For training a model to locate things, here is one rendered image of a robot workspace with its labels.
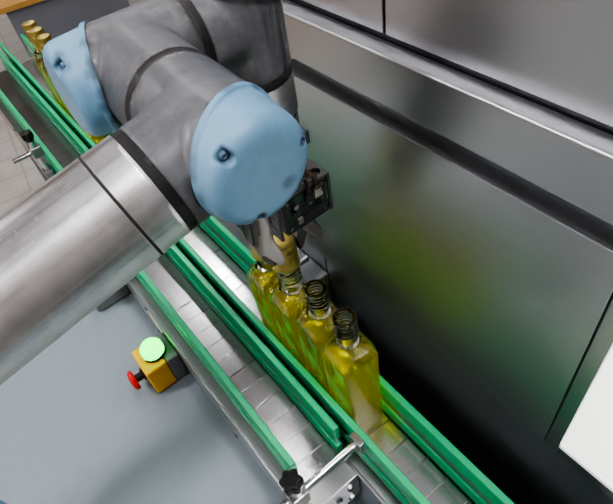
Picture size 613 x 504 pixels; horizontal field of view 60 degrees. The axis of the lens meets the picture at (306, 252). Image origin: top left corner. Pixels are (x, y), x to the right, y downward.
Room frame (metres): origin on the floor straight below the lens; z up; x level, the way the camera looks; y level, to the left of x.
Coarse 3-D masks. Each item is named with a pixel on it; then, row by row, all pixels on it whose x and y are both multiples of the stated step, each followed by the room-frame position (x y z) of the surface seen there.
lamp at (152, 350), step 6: (144, 342) 0.61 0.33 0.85; (150, 342) 0.60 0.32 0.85; (156, 342) 0.60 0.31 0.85; (144, 348) 0.59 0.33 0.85; (150, 348) 0.59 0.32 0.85; (156, 348) 0.59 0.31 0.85; (162, 348) 0.59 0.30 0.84; (144, 354) 0.58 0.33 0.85; (150, 354) 0.58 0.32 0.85; (156, 354) 0.58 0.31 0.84; (162, 354) 0.59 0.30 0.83; (144, 360) 0.58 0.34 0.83; (150, 360) 0.58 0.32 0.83; (156, 360) 0.58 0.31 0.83
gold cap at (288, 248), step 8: (280, 240) 0.47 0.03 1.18; (288, 240) 0.47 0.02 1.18; (280, 248) 0.46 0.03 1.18; (288, 248) 0.46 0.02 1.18; (296, 248) 0.47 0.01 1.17; (288, 256) 0.46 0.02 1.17; (296, 256) 0.46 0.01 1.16; (288, 264) 0.45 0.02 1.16; (296, 264) 0.46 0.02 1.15; (280, 272) 0.46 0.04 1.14; (288, 272) 0.45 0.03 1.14
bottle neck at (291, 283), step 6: (300, 270) 0.47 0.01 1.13; (282, 276) 0.46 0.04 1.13; (288, 276) 0.45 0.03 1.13; (294, 276) 0.46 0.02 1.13; (300, 276) 0.46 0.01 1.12; (282, 282) 0.46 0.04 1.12; (288, 282) 0.45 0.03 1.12; (294, 282) 0.46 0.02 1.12; (300, 282) 0.46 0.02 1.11; (282, 288) 0.47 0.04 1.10; (288, 288) 0.46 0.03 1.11; (294, 288) 0.46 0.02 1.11; (300, 288) 0.46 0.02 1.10; (288, 294) 0.46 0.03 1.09
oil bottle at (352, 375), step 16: (336, 352) 0.36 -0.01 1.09; (352, 352) 0.35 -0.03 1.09; (368, 352) 0.35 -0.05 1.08; (336, 368) 0.35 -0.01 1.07; (352, 368) 0.34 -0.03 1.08; (368, 368) 0.35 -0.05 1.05; (336, 384) 0.35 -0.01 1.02; (352, 384) 0.34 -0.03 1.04; (368, 384) 0.35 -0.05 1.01; (336, 400) 0.36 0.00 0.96; (352, 400) 0.33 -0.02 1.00; (368, 400) 0.35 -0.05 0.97; (352, 416) 0.33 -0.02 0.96; (368, 416) 0.34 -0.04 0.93
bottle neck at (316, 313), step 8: (312, 280) 0.43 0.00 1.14; (320, 280) 0.43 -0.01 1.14; (304, 288) 0.42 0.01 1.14; (312, 288) 0.43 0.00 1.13; (320, 288) 0.43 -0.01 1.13; (312, 296) 0.41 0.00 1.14; (320, 296) 0.41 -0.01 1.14; (328, 296) 0.42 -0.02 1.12; (312, 304) 0.41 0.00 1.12; (320, 304) 0.41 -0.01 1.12; (328, 304) 0.42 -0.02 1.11; (312, 312) 0.41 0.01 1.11; (320, 312) 0.41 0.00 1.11; (328, 312) 0.41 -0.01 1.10
